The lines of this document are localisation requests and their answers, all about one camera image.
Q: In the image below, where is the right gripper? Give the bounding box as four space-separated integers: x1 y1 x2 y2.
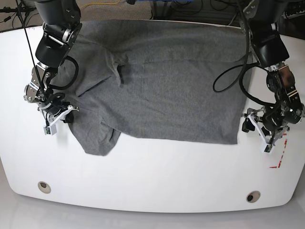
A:
38 104 79 126

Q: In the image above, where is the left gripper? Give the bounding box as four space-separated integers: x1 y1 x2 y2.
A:
242 107 290 148

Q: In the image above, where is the grey T-shirt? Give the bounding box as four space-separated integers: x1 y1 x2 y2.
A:
65 20 246 156

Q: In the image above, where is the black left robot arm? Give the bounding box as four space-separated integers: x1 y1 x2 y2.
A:
222 0 305 153

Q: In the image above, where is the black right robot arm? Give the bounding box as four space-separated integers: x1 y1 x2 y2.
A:
24 0 82 135

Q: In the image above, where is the red tape marker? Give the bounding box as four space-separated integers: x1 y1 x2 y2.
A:
270 137 288 168

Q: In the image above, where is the right table grommet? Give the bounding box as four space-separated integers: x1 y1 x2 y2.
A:
246 190 261 203

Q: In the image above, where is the table grommet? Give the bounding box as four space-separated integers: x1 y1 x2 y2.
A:
246 190 261 203
38 181 51 194

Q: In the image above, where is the left table grommet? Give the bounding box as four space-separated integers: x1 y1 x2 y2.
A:
38 181 51 194

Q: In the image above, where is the black tripod stand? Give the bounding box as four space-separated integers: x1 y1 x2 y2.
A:
0 0 36 28

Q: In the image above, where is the white power strip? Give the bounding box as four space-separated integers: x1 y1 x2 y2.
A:
283 8 305 19

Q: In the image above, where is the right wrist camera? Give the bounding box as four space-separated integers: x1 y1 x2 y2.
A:
43 125 57 135

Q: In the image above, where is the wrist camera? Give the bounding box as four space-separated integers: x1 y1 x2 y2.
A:
261 144 274 154
43 125 57 135

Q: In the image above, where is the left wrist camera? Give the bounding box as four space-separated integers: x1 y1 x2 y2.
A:
261 144 274 154

